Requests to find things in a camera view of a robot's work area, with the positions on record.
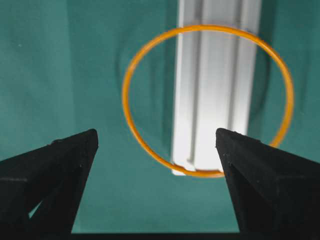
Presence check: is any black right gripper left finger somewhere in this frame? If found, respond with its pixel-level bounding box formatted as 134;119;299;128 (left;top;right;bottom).
0;129;98;234

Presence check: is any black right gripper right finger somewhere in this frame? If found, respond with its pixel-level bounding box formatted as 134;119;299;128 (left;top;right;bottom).
215;128;320;234

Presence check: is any orange rubber ring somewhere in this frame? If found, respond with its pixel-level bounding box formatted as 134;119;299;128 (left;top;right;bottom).
121;24;295;179

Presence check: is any silver aluminium extrusion rail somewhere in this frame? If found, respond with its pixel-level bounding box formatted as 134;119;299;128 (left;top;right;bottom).
171;0;263;177

